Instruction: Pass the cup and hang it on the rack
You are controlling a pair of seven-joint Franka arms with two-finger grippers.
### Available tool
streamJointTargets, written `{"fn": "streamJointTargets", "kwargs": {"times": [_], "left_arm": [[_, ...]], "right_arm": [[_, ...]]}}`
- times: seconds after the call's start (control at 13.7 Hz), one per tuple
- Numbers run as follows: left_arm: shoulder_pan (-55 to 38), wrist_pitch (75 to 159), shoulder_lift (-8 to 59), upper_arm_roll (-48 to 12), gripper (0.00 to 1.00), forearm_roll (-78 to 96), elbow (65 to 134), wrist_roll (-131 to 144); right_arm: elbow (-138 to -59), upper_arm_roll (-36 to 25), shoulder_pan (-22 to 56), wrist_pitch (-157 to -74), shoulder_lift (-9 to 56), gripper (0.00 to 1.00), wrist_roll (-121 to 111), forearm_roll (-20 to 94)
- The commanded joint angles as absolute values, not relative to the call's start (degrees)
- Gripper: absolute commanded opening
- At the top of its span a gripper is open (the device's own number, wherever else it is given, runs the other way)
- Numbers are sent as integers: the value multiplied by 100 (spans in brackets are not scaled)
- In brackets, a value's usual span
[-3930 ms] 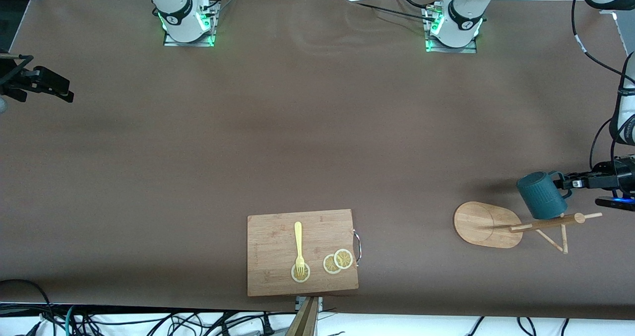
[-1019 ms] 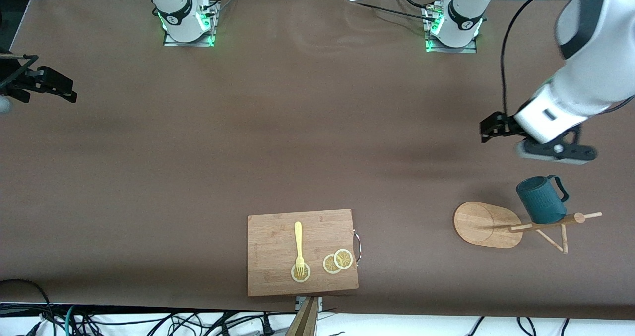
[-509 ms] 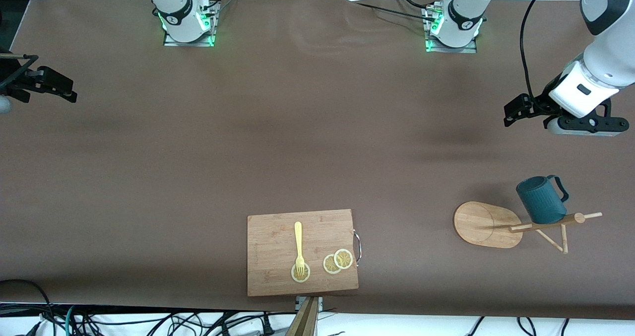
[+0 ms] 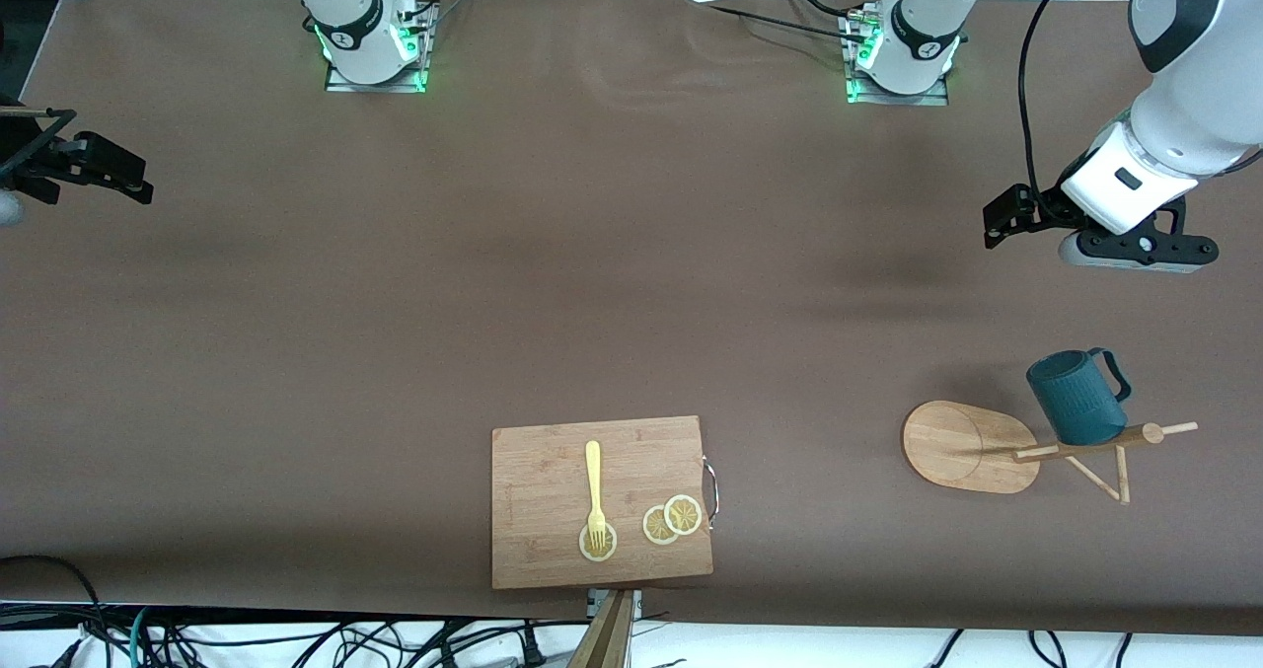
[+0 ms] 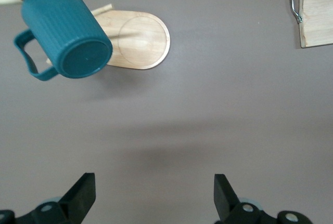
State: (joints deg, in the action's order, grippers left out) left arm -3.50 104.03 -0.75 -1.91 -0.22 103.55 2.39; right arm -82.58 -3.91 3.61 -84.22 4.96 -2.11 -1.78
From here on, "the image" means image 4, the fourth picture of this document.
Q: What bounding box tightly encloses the metal clamp bracket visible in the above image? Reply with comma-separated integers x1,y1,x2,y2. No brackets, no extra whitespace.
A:
587,589,643,622

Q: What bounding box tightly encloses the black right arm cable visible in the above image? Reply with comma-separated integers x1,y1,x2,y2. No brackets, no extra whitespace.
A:
0,106,79,182

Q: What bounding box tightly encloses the black looped cable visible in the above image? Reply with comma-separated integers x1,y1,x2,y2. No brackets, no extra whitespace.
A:
0,554,111,649

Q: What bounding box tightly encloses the yellow plastic fork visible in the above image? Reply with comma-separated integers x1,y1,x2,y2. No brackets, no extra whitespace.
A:
584,440,609,556

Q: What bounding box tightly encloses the wooden beam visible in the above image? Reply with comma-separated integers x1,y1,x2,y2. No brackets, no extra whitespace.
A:
567,589,634,668

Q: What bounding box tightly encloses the long black power cable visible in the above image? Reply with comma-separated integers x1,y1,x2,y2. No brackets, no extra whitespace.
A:
681,0,871,45

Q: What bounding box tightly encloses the wooden cup rack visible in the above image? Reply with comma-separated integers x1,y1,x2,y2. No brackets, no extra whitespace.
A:
902,392,1200,507

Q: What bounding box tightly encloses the teal cup yellow inside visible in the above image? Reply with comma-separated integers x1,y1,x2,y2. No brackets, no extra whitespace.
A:
1025,347,1135,447

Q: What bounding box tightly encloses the brown table cover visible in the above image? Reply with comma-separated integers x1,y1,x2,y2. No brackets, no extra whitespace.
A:
0,0,1263,635

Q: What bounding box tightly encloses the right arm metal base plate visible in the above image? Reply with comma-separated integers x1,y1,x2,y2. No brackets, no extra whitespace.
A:
325,2,428,94

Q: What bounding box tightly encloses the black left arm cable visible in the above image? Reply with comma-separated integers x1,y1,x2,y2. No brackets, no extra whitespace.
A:
1017,0,1092,211

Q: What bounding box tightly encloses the wooden cutting board metal handle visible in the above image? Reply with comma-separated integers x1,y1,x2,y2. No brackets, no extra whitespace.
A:
491,415,720,591

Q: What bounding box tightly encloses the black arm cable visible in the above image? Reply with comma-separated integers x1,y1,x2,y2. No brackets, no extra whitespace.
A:
0,106,79,182
1017,0,1092,211

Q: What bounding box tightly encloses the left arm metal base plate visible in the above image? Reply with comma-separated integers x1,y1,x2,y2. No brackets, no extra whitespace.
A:
846,12,950,107

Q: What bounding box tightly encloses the short black power cable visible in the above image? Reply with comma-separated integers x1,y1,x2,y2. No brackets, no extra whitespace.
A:
784,0,879,20

